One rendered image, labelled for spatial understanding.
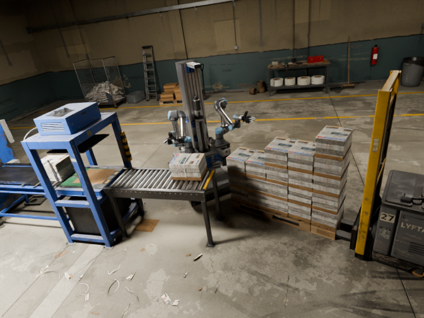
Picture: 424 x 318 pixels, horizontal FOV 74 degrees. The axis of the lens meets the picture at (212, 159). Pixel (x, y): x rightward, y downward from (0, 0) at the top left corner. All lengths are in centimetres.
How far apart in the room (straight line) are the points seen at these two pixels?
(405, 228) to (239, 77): 796
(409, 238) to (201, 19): 868
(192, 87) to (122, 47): 770
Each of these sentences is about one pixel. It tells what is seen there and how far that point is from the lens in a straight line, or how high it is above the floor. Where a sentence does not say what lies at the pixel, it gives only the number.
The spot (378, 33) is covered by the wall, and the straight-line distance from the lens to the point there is 1015.
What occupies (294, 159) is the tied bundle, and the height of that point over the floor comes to 99.
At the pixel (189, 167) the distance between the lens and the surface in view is 334.
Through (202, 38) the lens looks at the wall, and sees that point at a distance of 1026.
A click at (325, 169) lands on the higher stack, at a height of 93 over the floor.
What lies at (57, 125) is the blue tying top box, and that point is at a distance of 366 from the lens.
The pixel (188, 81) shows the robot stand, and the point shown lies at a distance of 400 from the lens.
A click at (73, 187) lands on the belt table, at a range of 410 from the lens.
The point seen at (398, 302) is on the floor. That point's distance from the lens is 337.
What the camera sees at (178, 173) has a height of 90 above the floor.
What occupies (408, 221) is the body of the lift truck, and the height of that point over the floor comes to 65.
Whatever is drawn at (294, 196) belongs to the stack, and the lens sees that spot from 357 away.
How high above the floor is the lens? 255
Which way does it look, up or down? 27 degrees down
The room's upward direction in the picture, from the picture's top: 8 degrees counter-clockwise
